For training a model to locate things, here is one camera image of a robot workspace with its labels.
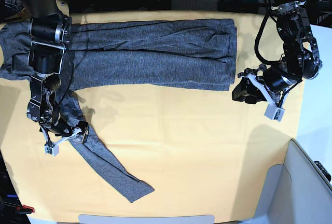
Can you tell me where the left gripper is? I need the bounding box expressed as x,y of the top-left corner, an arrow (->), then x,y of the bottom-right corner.
232,64 -> 301,106

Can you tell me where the grey long-sleeve shirt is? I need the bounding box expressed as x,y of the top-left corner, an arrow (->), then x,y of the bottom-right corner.
1,19 -> 237,203

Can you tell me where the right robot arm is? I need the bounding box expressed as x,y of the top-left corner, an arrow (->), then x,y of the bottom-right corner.
21,0 -> 89,153

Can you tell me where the black remote on bin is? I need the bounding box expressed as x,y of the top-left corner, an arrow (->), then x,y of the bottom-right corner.
314,161 -> 331,182

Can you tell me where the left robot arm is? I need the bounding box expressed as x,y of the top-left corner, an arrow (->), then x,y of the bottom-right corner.
232,0 -> 322,107

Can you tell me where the black round arm base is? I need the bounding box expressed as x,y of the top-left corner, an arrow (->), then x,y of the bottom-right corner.
217,0 -> 259,14

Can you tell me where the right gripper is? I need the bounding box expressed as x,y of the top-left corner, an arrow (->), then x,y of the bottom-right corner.
39,114 -> 89,146

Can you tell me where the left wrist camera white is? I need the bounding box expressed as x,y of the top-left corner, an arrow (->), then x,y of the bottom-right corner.
264,105 -> 285,122

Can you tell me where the white storage bin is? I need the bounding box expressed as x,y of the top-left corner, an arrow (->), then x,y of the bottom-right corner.
252,139 -> 331,223

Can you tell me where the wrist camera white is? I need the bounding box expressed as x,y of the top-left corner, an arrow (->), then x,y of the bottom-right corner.
44,144 -> 59,157
264,105 -> 285,122

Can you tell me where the yellow table cloth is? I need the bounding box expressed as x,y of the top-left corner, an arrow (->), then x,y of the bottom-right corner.
1,11 -> 304,222

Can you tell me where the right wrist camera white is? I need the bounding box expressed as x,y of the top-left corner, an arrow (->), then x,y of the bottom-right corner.
44,144 -> 59,157

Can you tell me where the red black clamp left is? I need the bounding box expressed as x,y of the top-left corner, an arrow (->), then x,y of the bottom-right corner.
15,205 -> 35,215

